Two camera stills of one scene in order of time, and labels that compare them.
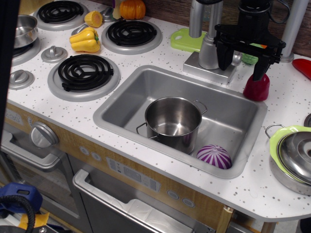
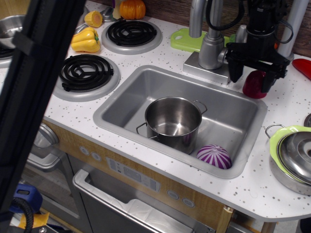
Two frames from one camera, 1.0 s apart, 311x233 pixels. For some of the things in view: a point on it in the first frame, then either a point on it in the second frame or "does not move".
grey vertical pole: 299,8 does not move
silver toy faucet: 205,63 does not move
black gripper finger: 224,55 to 236,69
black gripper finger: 263,63 to 270,76
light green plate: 278,136 does not move
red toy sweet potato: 257,91 does not move
